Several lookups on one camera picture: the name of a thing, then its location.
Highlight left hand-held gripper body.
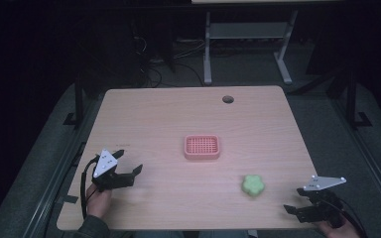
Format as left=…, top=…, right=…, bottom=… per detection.
left=91, top=148, right=136, bottom=192

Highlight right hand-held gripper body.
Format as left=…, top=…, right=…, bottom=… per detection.
left=302, top=175, right=347, bottom=230

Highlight green flower-shaped soap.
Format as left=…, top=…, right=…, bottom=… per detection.
left=241, top=174, right=266, bottom=198

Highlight pink slotted soap dish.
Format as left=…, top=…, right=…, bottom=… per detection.
left=184, top=134, right=221, bottom=162

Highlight person's right hand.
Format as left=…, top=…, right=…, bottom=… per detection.
left=314, top=217, right=362, bottom=238

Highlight person's left hand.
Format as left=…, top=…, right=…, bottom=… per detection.
left=85, top=182, right=113, bottom=220

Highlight grey tape strip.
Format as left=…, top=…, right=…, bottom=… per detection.
left=55, top=194, right=79, bottom=204

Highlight black metal stand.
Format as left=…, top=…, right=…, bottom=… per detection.
left=63, top=73, right=88, bottom=128
left=343, top=68, right=373, bottom=129

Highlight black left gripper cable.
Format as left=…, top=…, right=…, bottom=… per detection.
left=79, top=155, right=101, bottom=221

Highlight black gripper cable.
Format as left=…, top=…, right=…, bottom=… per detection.
left=79, top=155, right=101, bottom=221
left=336, top=197, right=369, bottom=238

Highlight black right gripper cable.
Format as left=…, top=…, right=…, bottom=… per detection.
left=336, top=197, right=369, bottom=238

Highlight black floor cables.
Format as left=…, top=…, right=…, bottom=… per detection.
left=130, top=33, right=206, bottom=87

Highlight white metal stand frame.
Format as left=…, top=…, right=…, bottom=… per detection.
left=203, top=9, right=299, bottom=85

